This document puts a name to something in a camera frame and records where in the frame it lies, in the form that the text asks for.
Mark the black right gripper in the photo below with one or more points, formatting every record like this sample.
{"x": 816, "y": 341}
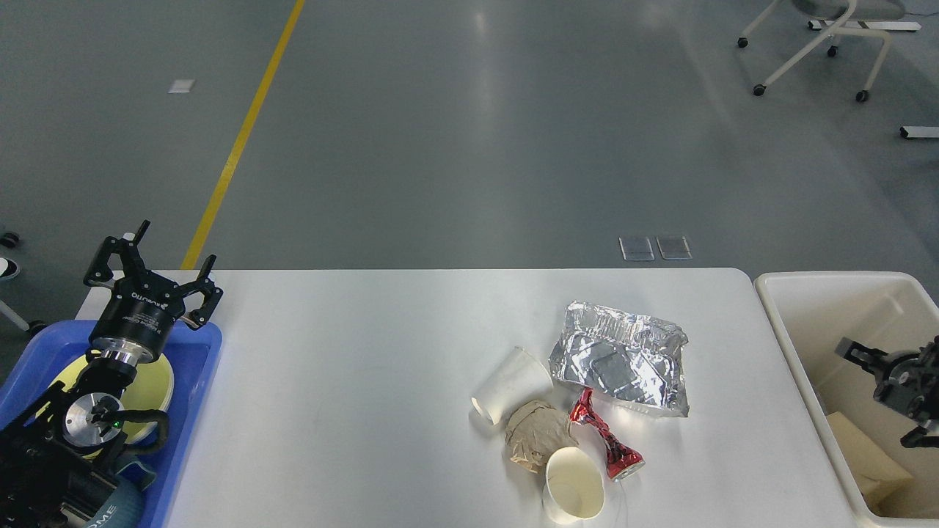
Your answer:
{"x": 907, "y": 382}

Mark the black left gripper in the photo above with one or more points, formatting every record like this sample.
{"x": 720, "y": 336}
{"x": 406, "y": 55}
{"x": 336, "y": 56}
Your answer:
{"x": 136, "y": 322}

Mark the yellow plastic plate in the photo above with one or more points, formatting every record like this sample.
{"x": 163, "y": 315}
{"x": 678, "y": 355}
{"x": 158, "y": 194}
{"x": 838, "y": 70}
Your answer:
{"x": 95, "y": 419}

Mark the blue-grey HOME mug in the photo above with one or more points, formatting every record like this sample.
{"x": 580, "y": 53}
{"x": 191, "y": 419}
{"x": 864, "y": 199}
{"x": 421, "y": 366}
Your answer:
{"x": 125, "y": 506}

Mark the aluminium foil tray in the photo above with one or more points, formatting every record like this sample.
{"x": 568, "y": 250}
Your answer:
{"x": 635, "y": 359}

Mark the brown paper bag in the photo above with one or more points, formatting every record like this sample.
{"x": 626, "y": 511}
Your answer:
{"x": 876, "y": 474}

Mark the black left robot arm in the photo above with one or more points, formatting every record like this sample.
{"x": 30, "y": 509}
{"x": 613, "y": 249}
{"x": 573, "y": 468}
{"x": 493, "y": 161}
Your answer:
{"x": 45, "y": 483}

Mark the beige plastic bin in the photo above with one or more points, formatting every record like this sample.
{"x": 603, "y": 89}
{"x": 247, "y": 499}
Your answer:
{"x": 810, "y": 312}

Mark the blue plastic tray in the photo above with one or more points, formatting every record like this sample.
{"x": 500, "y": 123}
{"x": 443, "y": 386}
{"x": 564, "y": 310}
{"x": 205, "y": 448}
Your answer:
{"x": 192, "y": 354}

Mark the white floor marker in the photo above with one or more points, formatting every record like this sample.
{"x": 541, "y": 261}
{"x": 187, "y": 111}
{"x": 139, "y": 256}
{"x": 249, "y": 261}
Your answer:
{"x": 181, "y": 86}

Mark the floor outlet cover right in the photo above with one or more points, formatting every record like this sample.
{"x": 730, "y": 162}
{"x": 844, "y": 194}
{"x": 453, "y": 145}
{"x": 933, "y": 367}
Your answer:
{"x": 674, "y": 247}

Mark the floor outlet cover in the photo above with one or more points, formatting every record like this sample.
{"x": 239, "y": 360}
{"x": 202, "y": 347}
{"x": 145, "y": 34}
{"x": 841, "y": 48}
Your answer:
{"x": 674, "y": 247}
{"x": 637, "y": 249}

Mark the white table leg bar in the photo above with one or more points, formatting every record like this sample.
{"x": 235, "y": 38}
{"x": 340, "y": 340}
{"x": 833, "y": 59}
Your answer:
{"x": 911, "y": 132}

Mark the red snack wrapper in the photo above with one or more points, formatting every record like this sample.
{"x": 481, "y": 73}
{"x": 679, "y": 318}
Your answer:
{"x": 621, "y": 461}

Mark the floor outlet cover left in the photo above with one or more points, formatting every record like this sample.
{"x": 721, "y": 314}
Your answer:
{"x": 637, "y": 249}

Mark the white paper cup upright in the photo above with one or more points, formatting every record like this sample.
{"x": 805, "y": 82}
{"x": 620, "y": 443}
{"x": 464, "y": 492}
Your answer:
{"x": 573, "y": 487}

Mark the crumpled brown paper wrapper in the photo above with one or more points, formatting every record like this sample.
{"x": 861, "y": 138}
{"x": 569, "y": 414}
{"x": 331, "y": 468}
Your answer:
{"x": 534, "y": 432}

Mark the white paper cup lying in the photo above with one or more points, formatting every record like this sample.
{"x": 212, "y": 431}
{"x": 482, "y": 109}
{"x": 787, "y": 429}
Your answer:
{"x": 519, "y": 378}

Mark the white far base bar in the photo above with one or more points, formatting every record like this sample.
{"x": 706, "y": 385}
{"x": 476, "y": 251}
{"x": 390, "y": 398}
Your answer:
{"x": 888, "y": 26}

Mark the white rolling chair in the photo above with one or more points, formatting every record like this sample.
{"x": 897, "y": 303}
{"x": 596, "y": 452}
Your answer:
{"x": 840, "y": 12}

